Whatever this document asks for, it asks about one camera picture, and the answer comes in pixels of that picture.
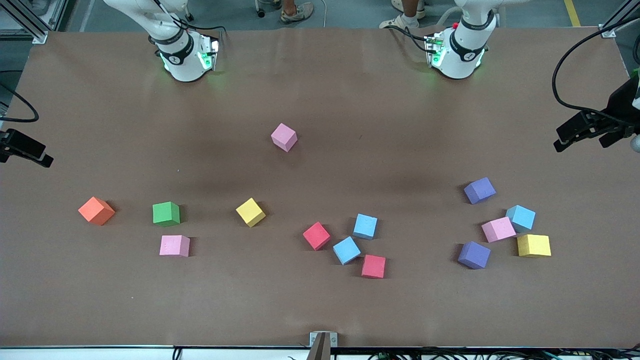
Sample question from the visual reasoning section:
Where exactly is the white corrugated hose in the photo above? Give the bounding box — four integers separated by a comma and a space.
439, 4, 466, 28

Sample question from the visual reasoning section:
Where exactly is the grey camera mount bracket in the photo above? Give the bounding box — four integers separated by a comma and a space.
309, 331, 339, 360

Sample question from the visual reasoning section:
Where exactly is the grey sneaker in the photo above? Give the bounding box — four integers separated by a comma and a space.
279, 1, 315, 25

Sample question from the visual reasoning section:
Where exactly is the black arm base cable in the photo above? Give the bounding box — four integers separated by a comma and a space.
387, 24, 432, 54

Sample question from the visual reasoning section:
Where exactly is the blue foam block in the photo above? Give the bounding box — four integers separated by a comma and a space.
352, 213, 379, 240
332, 236, 362, 266
505, 204, 537, 234

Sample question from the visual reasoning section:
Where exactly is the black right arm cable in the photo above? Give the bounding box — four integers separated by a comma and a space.
0, 82, 40, 124

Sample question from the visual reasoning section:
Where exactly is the orange foam block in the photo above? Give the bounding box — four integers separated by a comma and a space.
78, 196, 116, 226

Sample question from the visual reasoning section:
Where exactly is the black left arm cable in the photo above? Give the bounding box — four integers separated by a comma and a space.
551, 17, 640, 123

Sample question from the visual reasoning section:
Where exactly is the yellow foam block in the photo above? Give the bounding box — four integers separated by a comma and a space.
235, 197, 267, 228
516, 233, 552, 258

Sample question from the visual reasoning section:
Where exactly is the red foam block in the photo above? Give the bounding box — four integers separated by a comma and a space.
361, 254, 387, 279
302, 221, 332, 251

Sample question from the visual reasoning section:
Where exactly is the green foam block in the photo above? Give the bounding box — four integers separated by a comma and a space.
152, 201, 181, 227

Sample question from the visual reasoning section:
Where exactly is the aluminium frame post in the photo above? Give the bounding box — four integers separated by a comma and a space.
600, 0, 640, 39
0, 0, 49, 45

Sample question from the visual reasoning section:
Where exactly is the purple foam block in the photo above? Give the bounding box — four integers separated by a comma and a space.
457, 241, 492, 270
463, 177, 497, 205

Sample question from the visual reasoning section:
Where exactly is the pink foam block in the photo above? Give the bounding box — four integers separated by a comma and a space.
270, 123, 299, 153
159, 234, 191, 258
481, 216, 517, 244

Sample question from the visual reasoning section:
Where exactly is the brown table cover sheet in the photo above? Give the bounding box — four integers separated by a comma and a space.
0, 26, 640, 349

